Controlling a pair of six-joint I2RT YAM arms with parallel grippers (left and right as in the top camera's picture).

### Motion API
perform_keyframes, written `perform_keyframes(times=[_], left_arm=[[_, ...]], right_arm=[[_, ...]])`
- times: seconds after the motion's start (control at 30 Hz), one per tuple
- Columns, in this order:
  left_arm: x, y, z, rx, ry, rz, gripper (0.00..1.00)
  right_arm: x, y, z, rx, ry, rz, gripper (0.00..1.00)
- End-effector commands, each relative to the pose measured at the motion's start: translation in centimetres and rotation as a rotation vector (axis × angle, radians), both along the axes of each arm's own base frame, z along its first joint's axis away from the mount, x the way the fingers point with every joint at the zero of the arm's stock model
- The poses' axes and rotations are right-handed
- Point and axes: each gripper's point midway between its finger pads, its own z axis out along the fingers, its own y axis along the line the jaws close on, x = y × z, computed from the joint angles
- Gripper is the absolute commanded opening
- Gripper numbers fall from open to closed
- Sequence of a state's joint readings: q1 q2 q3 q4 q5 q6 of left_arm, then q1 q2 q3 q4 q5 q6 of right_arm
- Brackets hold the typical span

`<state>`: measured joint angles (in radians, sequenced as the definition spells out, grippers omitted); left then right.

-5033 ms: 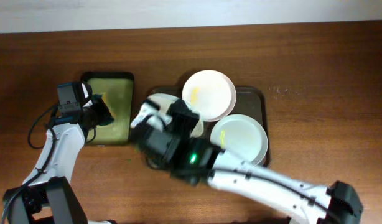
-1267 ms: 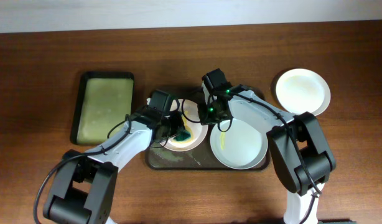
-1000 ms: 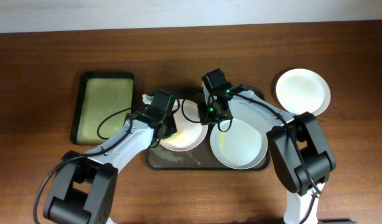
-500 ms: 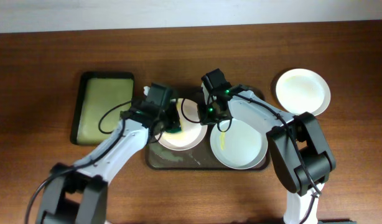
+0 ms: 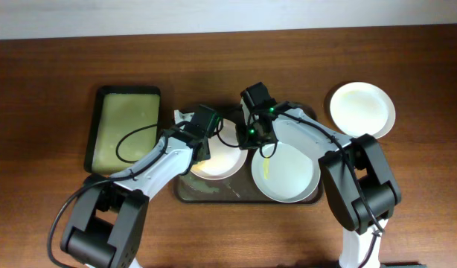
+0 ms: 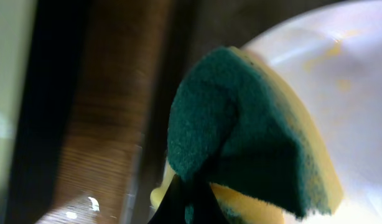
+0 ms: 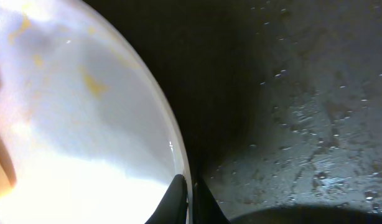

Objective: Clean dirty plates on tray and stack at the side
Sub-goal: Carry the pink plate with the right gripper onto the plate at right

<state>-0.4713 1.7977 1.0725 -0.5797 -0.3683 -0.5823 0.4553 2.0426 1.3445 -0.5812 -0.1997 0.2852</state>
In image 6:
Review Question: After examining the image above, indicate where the white plate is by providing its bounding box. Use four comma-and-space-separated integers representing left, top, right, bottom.
245, 1, 382, 223

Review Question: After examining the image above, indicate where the brown serving tray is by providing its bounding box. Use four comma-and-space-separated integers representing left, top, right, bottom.
120, 0, 334, 223

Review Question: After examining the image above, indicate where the green yellow sponge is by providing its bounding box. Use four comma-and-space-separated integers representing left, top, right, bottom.
151, 47, 343, 223

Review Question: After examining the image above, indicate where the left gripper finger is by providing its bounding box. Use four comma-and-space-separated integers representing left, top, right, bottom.
148, 175, 228, 224

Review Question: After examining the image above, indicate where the black sponge tray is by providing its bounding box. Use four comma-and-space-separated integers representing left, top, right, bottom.
0, 0, 92, 224

